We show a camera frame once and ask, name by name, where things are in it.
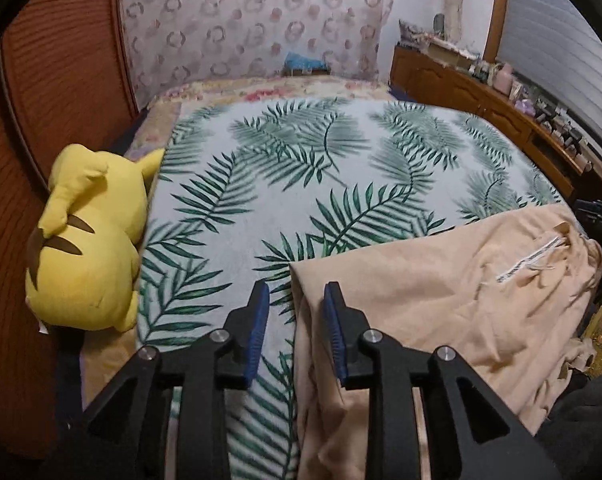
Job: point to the wooden louvered wardrobe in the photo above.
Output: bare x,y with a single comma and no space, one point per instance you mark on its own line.
61,60

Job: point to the circle-patterned wall curtain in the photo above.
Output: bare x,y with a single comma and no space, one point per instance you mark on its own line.
231,20

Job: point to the beige printed t-shirt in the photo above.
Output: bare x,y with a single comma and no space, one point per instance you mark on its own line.
431,300

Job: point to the floral quilt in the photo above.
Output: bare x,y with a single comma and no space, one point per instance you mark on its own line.
131,141

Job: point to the blue bag on box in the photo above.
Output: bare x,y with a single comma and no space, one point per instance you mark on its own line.
306,62

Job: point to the leaf-print blanket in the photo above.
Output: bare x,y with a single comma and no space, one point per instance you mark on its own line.
261,180

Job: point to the wooden window frame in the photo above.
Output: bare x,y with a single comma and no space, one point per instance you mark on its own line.
496,10

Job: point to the green hand fan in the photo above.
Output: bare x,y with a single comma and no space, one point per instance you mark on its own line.
439,24

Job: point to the yellow plush toy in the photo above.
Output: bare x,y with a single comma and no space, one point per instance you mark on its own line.
91,240

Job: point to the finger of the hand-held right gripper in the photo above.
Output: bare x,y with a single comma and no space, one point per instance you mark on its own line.
601,214

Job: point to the white cup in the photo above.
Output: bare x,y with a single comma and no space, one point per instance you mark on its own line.
517,89

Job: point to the pink thermos jug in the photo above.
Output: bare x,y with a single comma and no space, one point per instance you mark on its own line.
503,80

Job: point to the cream window curtain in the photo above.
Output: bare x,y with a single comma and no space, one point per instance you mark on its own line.
453,0

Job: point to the wooden cabinet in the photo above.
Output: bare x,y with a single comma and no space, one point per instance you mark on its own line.
446,85

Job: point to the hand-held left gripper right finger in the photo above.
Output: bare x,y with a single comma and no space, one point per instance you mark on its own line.
333,335

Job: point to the open cardboard box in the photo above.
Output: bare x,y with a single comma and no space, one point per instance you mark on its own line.
446,52

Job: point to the small black stand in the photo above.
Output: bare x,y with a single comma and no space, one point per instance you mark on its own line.
543,114
575,136

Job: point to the small purple object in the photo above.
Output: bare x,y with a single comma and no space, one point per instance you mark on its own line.
523,106

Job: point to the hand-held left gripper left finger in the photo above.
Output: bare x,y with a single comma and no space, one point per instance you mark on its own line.
258,332

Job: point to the grey window blind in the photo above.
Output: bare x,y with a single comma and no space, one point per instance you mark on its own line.
546,35

